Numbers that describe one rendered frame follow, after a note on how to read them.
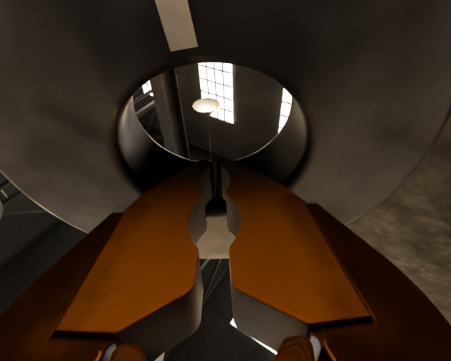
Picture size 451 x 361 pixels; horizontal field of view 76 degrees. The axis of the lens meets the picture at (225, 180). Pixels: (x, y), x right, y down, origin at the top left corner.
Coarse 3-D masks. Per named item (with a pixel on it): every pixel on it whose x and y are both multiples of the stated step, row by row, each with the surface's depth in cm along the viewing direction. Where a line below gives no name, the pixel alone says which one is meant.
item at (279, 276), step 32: (224, 160) 12; (224, 192) 12; (256, 192) 10; (288, 192) 10; (256, 224) 8; (288, 224) 8; (256, 256) 7; (288, 256) 7; (320, 256) 7; (256, 288) 6; (288, 288) 6; (320, 288) 6; (352, 288) 6; (256, 320) 7; (288, 320) 6; (320, 320) 6; (352, 320) 6
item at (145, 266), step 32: (160, 192) 10; (192, 192) 10; (128, 224) 8; (160, 224) 8; (192, 224) 9; (128, 256) 7; (160, 256) 7; (192, 256) 7; (96, 288) 7; (128, 288) 7; (160, 288) 6; (192, 288) 7; (64, 320) 6; (96, 320) 6; (128, 320) 6; (160, 320) 6; (192, 320) 7; (160, 352) 7
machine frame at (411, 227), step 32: (448, 128) 33; (448, 160) 35; (416, 192) 40; (448, 192) 38; (352, 224) 51; (384, 224) 47; (416, 224) 43; (448, 224) 40; (384, 256) 51; (416, 256) 47; (448, 256) 44; (448, 288) 48; (448, 320) 52
